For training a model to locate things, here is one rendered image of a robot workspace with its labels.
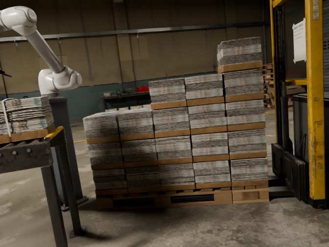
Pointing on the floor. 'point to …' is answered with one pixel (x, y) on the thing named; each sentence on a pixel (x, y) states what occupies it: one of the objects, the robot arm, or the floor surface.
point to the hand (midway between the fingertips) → (5, 86)
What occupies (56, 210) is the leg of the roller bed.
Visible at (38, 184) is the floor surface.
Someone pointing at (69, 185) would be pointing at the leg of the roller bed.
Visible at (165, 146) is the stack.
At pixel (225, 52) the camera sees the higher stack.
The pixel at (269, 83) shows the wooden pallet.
